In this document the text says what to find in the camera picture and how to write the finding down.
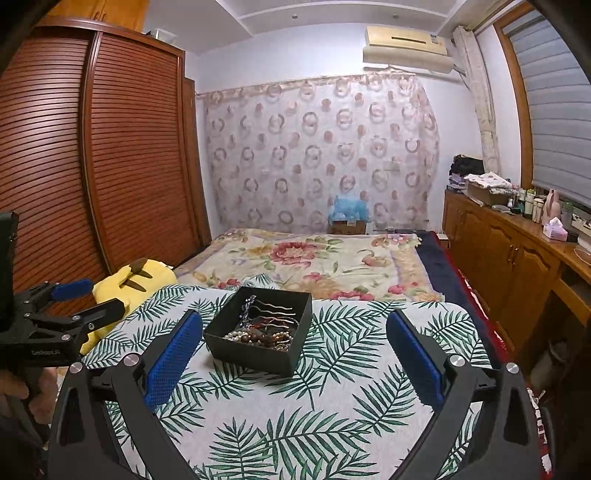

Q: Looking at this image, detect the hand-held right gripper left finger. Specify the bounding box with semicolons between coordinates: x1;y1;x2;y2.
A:
46;310;204;480

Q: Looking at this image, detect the brown slatted wooden wardrobe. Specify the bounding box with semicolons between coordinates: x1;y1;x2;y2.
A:
0;0;213;333

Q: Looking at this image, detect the cream wall air conditioner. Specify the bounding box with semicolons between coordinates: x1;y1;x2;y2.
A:
361;25;451;75

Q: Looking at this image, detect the cream tied side curtain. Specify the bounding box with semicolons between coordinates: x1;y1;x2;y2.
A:
455;25;502;176

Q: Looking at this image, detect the cardboard box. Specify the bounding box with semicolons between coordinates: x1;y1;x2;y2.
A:
329;219;368;235

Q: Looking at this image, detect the dark blue blanket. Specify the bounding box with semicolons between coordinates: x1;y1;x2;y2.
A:
416;231;502;365

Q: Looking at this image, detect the pink vase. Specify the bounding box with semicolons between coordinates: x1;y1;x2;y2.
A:
542;188;561;227

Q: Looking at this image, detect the silver ornate hairpin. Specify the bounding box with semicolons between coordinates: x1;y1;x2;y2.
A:
240;295;301;325

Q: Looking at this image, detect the grey striped window blind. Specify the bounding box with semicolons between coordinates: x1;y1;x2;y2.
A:
501;7;591;210

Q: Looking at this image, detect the brown wooden bead bracelet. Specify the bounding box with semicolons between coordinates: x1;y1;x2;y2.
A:
245;325;280;350

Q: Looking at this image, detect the black jewelry box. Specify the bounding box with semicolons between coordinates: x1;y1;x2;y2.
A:
203;286;314;376

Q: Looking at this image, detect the leaf print tablecloth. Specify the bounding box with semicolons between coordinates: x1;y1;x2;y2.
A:
81;272;495;480

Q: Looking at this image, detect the yellow plush toy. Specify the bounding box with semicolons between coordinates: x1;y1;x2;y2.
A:
79;258;178;356

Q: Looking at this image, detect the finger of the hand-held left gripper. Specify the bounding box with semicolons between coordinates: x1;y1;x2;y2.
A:
23;298;126;354
16;278;93;319

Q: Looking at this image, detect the red cord bracelet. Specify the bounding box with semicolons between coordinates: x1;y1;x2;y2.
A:
259;315;296;331

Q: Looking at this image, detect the floral cloth bundle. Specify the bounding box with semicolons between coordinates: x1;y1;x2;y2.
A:
464;171;515;206

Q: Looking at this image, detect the row of cosmetic bottles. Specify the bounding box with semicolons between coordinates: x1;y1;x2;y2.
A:
508;185;548;222

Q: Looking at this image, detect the pink tissue box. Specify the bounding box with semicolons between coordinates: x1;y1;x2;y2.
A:
542;217;568;241

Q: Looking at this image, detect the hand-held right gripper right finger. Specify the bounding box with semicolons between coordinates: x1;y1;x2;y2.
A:
385;309;543;480

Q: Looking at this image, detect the ring pattern sheer curtain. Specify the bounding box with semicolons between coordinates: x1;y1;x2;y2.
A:
196;74;439;236

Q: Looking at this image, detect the wooden cabinet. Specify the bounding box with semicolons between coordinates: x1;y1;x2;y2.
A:
442;189;591;384

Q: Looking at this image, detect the blue plastic bag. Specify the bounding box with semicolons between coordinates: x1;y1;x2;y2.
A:
329;194;372;224

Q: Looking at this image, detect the person's left hand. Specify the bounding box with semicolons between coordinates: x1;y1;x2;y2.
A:
0;369;63;428

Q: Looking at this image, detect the wooden window frame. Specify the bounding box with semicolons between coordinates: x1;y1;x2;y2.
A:
492;9;536;195

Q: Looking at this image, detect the dark clothes pile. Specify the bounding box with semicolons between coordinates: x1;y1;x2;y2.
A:
450;154;485;188

